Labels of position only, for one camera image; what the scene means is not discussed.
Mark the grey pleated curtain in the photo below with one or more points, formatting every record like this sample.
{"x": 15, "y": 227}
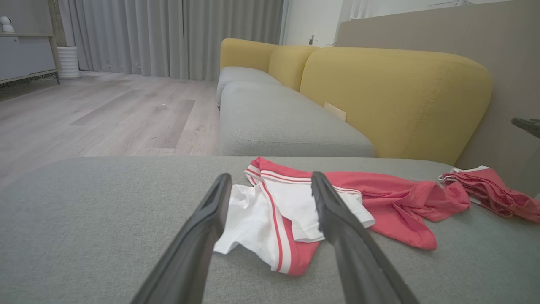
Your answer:
{"x": 168, "y": 33}

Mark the red shorts with white stripe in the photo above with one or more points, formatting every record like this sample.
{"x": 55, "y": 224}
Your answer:
{"x": 493, "y": 190}

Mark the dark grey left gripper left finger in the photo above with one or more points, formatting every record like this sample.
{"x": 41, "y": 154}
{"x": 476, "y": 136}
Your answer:
{"x": 190, "y": 253}

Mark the short grey sofa seat cushion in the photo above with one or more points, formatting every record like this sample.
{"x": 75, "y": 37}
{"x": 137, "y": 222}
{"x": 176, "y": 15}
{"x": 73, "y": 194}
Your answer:
{"x": 240, "y": 76}

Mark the narrow yellow sofa backrest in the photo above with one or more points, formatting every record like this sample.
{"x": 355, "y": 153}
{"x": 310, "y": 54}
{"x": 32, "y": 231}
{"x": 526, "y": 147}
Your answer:
{"x": 291, "y": 65}

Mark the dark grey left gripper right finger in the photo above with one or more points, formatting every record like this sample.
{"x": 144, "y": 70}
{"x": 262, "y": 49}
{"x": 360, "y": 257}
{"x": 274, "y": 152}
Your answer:
{"x": 358, "y": 257}

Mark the long grey sofa seat cushion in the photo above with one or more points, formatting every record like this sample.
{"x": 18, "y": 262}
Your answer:
{"x": 278, "y": 122}

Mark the red white basketball jersey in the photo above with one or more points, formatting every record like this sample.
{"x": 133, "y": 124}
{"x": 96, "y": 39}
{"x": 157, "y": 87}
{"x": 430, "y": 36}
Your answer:
{"x": 392, "y": 198}

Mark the wide yellow sofa backrest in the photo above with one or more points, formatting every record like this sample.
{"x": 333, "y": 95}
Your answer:
{"x": 400, "y": 97}

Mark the brown plant trunk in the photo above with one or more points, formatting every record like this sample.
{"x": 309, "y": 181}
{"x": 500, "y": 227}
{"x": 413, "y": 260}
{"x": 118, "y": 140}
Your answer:
{"x": 57, "y": 21}

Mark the beige sofa label tag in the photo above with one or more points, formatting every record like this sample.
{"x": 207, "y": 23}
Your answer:
{"x": 335, "y": 111}

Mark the white ribbed plant pot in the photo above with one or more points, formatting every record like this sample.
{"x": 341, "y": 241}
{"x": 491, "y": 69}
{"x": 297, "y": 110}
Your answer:
{"x": 68, "y": 62}

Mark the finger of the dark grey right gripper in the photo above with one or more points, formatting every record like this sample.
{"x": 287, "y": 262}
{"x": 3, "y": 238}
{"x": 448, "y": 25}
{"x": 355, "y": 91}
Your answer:
{"x": 529, "y": 126}

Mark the low grey tv cabinet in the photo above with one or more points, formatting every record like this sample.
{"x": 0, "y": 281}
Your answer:
{"x": 25, "y": 55}

